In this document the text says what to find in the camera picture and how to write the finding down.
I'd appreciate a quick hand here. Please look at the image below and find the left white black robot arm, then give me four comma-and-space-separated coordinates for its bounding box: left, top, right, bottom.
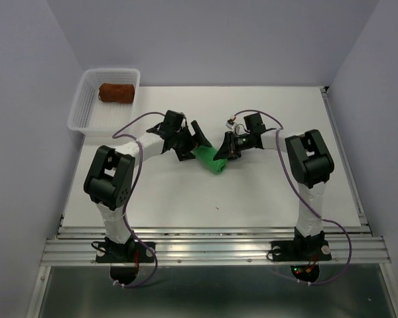
84, 111, 213, 261

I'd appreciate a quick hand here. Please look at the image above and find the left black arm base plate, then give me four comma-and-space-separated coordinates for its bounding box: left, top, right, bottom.
91, 238, 155, 264

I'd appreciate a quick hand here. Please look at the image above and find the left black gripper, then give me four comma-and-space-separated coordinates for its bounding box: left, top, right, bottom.
173, 121, 211, 162

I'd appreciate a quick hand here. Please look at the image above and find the white perforated plastic basket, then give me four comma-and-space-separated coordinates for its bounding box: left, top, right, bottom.
67, 68, 141, 136

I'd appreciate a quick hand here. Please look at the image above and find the aluminium extrusion rail frame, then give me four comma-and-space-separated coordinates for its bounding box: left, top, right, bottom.
28, 87, 398, 317

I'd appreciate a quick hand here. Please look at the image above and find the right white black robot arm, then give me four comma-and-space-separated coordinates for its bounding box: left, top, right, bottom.
214, 111, 334, 258

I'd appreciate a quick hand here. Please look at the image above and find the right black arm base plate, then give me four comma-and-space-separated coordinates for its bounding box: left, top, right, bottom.
267, 240, 332, 263

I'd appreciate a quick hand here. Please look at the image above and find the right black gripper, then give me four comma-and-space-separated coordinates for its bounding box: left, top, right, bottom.
214, 131, 253, 162

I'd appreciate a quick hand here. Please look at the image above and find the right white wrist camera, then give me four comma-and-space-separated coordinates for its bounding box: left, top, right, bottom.
226, 117, 248, 135

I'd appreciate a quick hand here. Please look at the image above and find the green microfiber towel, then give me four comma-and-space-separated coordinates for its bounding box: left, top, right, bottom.
192, 146, 228, 175

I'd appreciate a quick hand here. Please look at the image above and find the brown microfiber towel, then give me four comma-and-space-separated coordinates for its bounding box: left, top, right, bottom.
98, 83, 135, 104

